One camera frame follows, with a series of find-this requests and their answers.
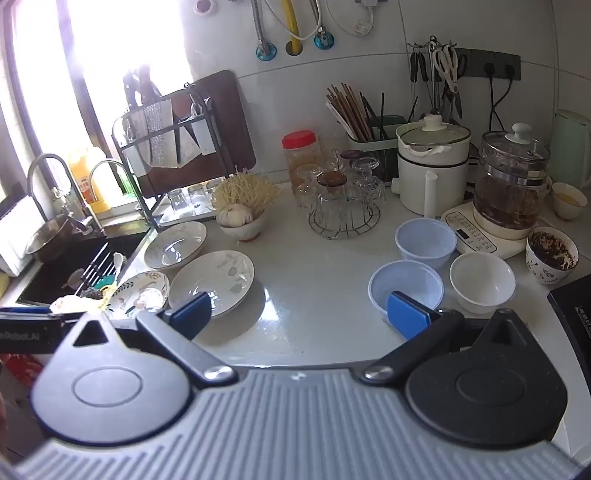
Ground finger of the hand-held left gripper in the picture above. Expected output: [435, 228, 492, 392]
[0, 306, 63, 320]

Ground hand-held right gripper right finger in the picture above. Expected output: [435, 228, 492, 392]
[359, 291, 532, 387]

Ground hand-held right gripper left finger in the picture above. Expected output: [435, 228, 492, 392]
[55, 292, 238, 388]

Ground pale blue plastic bowl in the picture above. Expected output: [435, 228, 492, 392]
[368, 260, 444, 324]
[395, 219, 458, 271]

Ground white floral plate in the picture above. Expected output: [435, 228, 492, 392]
[143, 220, 208, 271]
[167, 250, 256, 318]

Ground small leaf-rimmed plate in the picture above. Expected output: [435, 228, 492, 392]
[107, 271, 171, 319]

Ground white ceramic bowl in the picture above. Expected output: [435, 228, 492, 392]
[449, 252, 516, 315]

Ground red printed bag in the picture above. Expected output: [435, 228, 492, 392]
[0, 355, 44, 391]

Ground black kitchen sink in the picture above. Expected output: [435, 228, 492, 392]
[16, 226, 153, 308]

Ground white microwave oven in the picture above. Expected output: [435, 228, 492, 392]
[0, 196, 47, 278]

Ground yellow food scraps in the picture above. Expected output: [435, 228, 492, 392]
[90, 284, 116, 310]

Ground black sink drain rack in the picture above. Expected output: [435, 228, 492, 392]
[76, 244, 121, 301]

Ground stainless steel bowl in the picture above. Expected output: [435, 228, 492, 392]
[25, 213, 75, 264]

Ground grey drip tray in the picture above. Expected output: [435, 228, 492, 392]
[150, 194, 222, 232]

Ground white bowl with brown foot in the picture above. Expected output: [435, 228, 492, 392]
[218, 210, 267, 241]

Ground garlic bulb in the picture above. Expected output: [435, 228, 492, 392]
[217, 203, 254, 228]

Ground white kettle heating base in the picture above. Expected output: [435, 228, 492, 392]
[440, 200, 536, 260]

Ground white electric cooking pot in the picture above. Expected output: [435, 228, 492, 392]
[392, 114, 472, 219]

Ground dark arched faucet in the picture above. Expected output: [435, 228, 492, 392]
[27, 153, 93, 232]

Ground green bottle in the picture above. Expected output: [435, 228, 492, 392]
[117, 166, 139, 197]

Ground yellow oil bottle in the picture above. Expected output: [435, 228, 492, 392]
[68, 148, 114, 215]

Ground cluster of upturned glass cups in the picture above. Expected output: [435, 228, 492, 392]
[292, 150, 386, 217]

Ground chrome arched faucet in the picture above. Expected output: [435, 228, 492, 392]
[88, 160, 139, 213]

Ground patterned bowl with dregs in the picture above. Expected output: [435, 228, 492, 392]
[525, 226, 579, 284]

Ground black induction cooker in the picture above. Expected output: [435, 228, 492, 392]
[547, 286, 591, 352]

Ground glass kettle with white knob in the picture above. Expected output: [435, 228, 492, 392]
[473, 123, 552, 241]

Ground steel cleaver blade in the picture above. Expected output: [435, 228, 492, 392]
[139, 102, 181, 169]

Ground green utensil holder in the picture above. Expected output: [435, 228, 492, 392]
[346, 114, 408, 174]

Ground brown cutting board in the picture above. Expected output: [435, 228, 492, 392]
[139, 70, 257, 197]

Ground red-lidded clear jar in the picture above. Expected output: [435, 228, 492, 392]
[282, 130, 321, 195]

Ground small bowl with yellow liquid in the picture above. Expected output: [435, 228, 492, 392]
[551, 182, 588, 220]

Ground black knife rack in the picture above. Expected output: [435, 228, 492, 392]
[112, 83, 232, 232]

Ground yellow gas pipe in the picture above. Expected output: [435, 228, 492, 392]
[283, 0, 305, 51]

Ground round wire glass rack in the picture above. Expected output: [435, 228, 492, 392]
[308, 203, 380, 240]

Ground dark knife handles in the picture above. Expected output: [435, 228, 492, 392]
[122, 65, 160, 116]

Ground black-handled hanging tools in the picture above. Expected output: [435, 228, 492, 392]
[410, 51, 428, 84]

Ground white-handled kitchen scissors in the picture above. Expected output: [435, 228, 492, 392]
[431, 44, 462, 114]

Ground dark wall power strip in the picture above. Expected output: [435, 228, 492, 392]
[455, 47, 522, 81]

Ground white power cable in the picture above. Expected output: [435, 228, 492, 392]
[323, 0, 375, 38]

